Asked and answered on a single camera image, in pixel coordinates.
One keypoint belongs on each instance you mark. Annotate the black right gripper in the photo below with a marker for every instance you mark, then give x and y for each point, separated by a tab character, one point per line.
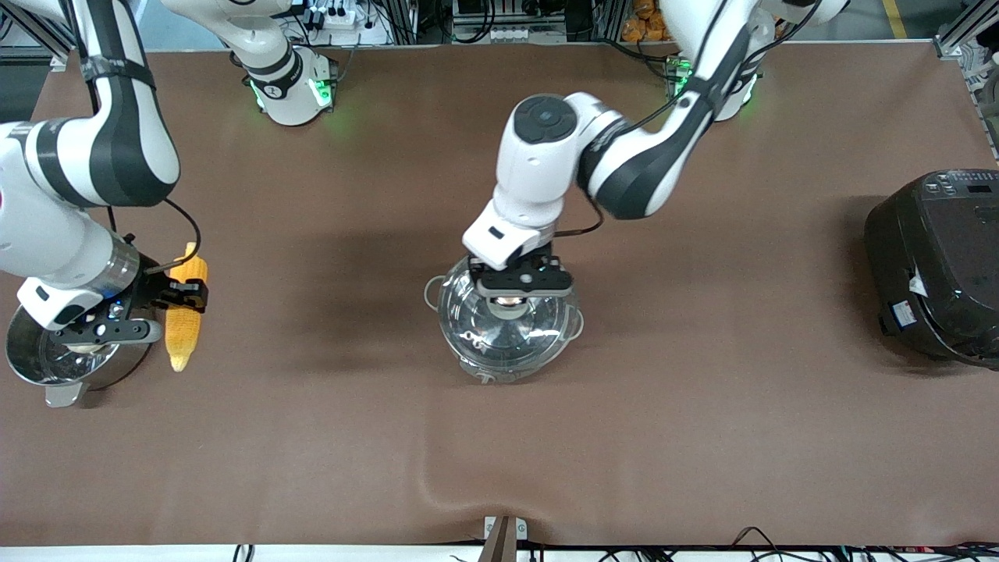
153	286

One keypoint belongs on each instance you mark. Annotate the grey electric cooking pot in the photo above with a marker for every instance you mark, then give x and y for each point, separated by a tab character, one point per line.
488	376

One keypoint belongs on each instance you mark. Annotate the white power strip with plugs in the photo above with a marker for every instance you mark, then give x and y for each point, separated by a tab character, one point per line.
332	16

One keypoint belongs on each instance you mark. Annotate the yellow corn cob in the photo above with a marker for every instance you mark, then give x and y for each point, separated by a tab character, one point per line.
184	336

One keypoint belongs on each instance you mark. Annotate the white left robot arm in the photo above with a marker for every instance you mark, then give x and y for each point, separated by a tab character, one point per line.
648	172

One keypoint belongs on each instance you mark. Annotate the black rice cooker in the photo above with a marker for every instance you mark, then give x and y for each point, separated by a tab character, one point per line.
936	273

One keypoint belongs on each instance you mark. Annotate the stainless steel steamer pot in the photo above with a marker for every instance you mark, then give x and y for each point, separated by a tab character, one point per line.
62	373

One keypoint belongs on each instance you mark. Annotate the glass pot lid copper knob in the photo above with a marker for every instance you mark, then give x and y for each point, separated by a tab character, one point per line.
507	336

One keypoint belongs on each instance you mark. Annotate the long white power strip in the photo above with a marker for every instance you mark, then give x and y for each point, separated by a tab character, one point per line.
515	34

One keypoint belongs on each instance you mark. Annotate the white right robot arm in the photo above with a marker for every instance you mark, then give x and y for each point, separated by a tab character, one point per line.
47	234

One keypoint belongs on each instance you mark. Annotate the bag of orange breads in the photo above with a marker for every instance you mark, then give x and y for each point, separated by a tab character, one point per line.
644	19

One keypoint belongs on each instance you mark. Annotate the aluminium frame profile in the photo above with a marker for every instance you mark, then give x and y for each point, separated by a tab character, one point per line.
31	27

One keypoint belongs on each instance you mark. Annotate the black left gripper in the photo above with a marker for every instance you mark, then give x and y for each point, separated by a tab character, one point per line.
542	254

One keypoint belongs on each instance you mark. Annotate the brown table cover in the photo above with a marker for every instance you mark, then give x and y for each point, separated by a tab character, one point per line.
624	453

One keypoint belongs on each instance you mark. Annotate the grey metal camera bracket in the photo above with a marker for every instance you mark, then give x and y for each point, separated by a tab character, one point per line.
503	535

